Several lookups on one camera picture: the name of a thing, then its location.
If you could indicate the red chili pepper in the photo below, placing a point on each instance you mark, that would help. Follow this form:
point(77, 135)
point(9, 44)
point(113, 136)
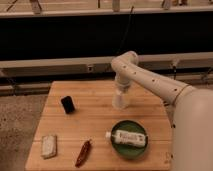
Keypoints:
point(83, 153)

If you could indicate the wooden table board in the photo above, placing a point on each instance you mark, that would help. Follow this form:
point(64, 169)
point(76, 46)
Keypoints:
point(92, 118)

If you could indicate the white ceramic cup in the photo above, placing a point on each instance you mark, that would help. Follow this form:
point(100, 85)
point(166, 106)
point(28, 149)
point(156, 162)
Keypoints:
point(119, 100)

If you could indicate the white toothpaste tube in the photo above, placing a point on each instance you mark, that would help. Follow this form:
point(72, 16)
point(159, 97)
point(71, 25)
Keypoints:
point(127, 138)

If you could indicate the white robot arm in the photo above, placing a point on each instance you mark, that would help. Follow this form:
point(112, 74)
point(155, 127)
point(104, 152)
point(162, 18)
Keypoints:
point(192, 125)

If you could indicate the green round plate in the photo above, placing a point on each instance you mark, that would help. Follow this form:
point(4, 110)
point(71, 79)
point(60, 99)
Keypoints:
point(127, 151)

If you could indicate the black eraser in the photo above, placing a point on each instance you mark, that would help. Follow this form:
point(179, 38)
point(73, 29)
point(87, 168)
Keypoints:
point(68, 104)

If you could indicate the white rectangular sponge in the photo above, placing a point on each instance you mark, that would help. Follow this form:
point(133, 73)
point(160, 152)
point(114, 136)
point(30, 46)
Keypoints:
point(49, 146)

